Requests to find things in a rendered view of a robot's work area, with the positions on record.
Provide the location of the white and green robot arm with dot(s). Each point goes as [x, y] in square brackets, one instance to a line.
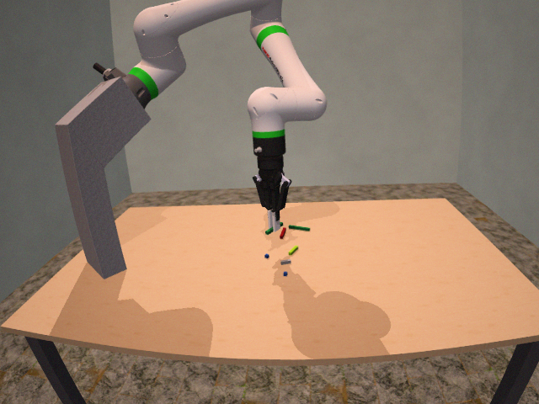
[157, 30]

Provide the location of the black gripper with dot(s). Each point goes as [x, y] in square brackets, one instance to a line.
[271, 196]

